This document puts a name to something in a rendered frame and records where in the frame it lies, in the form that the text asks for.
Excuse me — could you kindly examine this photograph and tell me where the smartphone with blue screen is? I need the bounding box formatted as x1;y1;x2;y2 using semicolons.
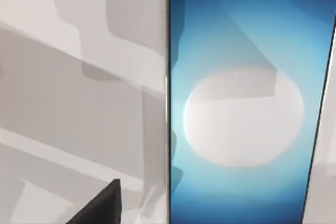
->
164;0;336;224

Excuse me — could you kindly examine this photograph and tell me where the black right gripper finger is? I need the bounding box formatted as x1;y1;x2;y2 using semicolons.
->
65;178;123;224

